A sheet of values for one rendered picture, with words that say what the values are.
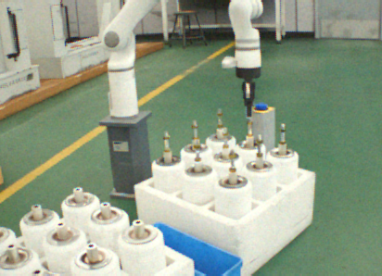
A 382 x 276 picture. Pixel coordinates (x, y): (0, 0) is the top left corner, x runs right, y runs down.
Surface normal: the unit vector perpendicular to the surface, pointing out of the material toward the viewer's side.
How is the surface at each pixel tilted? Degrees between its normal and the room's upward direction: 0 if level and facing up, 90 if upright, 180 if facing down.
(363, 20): 90
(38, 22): 90
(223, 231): 90
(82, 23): 90
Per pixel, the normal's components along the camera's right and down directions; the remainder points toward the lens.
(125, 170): -0.32, 0.33
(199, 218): -0.69, 0.29
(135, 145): 0.42, 0.25
